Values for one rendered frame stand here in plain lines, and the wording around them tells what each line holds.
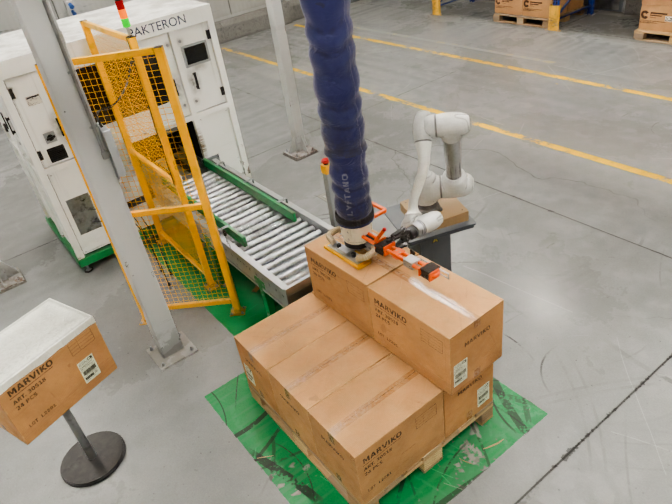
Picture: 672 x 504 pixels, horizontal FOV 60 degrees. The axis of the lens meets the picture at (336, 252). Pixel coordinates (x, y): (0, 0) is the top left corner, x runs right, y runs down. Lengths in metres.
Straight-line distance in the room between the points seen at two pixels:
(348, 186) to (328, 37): 0.78
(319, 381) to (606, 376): 1.84
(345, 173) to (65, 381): 1.87
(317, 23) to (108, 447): 2.84
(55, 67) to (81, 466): 2.36
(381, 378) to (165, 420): 1.59
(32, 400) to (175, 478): 0.96
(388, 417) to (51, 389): 1.77
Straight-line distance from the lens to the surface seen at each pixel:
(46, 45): 3.59
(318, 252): 3.50
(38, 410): 3.48
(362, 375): 3.26
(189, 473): 3.81
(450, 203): 4.08
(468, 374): 3.15
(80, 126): 3.70
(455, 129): 3.43
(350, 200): 3.19
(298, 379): 3.31
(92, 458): 4.11
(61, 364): 3.44
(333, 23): 2.85
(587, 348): 4.24
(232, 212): 4.98
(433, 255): 4.16
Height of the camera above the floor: 2.90
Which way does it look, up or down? 34 degrees down
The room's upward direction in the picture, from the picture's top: 9 degrees counter-clockwise
